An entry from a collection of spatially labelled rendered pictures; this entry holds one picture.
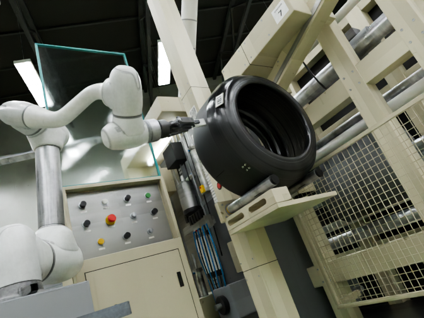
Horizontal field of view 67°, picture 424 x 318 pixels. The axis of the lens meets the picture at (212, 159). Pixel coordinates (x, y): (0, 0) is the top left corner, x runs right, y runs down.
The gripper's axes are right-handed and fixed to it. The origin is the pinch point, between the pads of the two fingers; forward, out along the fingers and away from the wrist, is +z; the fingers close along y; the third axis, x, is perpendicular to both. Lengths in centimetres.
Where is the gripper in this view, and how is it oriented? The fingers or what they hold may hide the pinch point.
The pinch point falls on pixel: (198, 123)
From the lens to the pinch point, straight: 139.0
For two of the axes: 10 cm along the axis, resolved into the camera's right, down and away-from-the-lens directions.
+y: -4.7, 4.7, 7.5
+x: 4.3, 8.6, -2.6
